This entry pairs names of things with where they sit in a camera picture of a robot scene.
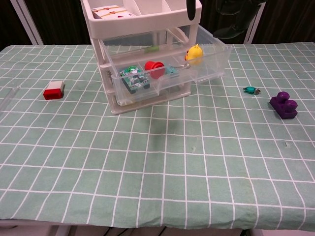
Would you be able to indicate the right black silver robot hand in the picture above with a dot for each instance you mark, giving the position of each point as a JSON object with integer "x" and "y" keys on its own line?
{"x": 236, "y": 14}

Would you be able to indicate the clear plastic drawer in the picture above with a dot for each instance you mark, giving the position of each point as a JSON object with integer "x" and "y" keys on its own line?
{"x": 211, "y": 64}
{"x": 147, "y": 105}

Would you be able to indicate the yellow toy duck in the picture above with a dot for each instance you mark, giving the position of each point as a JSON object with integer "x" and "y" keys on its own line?
{"x": 194, "y": 54}

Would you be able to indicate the white drawer organizer box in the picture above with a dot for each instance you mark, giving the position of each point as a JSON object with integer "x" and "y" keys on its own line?
{"x": 137, "y": 24}

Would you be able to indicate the teal binder clip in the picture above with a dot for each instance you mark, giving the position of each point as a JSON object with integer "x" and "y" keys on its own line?
{"x": 171, "y": 70}

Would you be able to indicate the small light green piece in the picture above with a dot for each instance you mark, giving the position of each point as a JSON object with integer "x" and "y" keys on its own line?
{"x": 152, "y": 49}

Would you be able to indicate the red plastic cap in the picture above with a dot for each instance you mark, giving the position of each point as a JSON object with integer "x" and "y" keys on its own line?
{"x": 153, "y": 68}

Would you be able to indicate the purple toy brick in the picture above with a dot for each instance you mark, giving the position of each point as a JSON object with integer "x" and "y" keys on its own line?
{"x": 283, "y": 105}

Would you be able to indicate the green circuit board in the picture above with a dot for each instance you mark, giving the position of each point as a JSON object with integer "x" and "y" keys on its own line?
{"x": 134, "y": 78}

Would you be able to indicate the hearts playing cards stack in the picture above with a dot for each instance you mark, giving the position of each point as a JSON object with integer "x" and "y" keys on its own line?
{"x": 110, "y": 11}

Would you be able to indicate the green checked tablecloth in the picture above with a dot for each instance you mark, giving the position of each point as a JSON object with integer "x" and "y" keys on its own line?
{"x": 157, "y": 159}

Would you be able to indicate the red and white block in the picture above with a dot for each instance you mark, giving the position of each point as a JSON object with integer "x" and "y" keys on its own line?
{"x": 53, "y": 92}

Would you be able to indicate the white metal frame post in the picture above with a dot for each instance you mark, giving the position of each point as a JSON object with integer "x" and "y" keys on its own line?
{"x": 254, "y": 24}
{"x": 27, "y": 22}

